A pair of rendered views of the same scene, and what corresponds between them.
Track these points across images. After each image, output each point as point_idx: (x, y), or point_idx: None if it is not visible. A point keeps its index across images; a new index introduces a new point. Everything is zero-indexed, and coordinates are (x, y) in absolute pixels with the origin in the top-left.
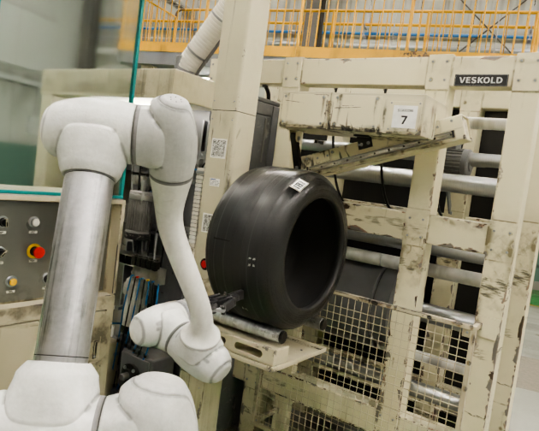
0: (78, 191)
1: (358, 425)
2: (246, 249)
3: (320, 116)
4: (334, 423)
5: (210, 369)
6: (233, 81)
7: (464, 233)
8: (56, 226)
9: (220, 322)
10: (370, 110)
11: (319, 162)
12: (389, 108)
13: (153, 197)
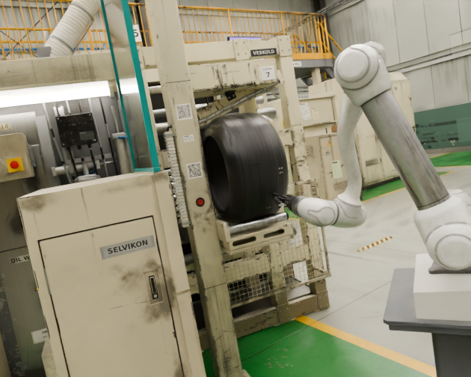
0: (397, 102)
1: (277, 265)
2: (275, 163)
3: (214, 81)
4: (265, 273)
5: (365, 214)
6: (181, 57)
7: (281, 138)
8: (398, 127)
9: (241, 230)
10: (246, 72)
11: (203, 116)
12: (257, 69)
13: (353, 112)
